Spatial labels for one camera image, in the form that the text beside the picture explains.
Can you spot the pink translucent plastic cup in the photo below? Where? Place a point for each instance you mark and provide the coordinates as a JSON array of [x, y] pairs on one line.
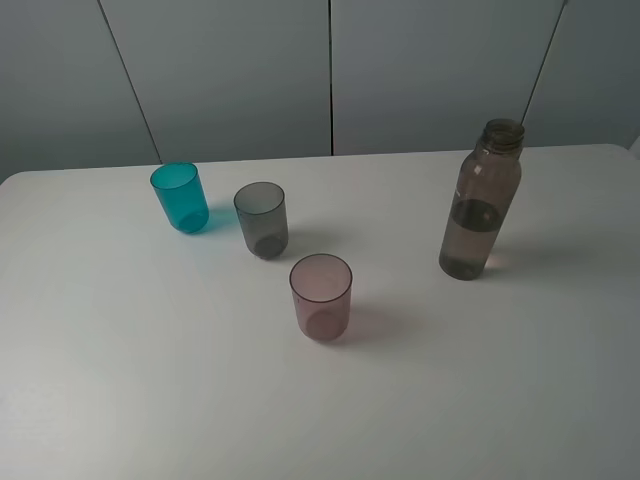
[[321, 288]]

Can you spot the teal translucent plastic cup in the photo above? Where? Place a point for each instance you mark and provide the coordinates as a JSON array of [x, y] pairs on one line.
[[180, 193]]

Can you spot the grey translucent plastic cup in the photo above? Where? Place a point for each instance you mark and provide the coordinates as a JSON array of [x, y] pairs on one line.
[[261, 210]]

